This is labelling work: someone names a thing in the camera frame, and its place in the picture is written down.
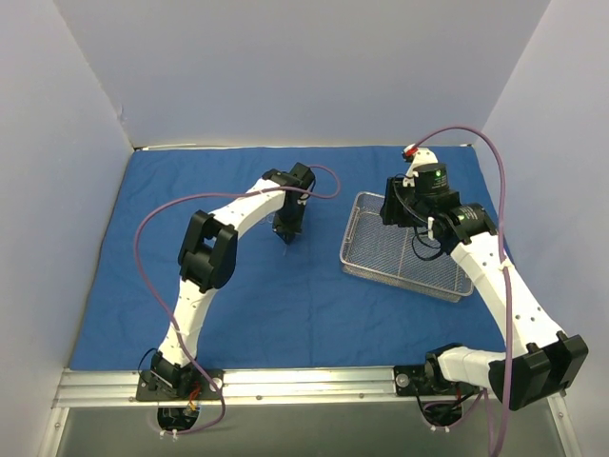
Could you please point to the blue surgical wrap cloth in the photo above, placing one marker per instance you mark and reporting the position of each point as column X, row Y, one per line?
column 298, row 311

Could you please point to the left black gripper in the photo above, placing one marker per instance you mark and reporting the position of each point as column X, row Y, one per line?
column 286, row 226

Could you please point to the aluminium front rail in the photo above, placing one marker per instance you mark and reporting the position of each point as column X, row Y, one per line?
column 241, row 387

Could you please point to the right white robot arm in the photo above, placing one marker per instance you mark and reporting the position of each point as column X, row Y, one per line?
column 539, row 358

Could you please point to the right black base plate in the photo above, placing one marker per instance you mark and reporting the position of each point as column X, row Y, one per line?
column 413, row 380

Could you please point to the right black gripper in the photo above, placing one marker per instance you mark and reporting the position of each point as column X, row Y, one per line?
column 390, row 205

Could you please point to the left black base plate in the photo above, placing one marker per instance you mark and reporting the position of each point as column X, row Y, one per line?
column 200, row 385

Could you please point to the wire mesh instrument tray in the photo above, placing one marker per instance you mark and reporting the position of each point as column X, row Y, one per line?
column 398, row 257

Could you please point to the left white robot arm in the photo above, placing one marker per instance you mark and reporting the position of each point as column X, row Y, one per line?
column 207, row 260

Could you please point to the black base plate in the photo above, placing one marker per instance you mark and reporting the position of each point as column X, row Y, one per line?
column 413, row 380
column 200, row 385

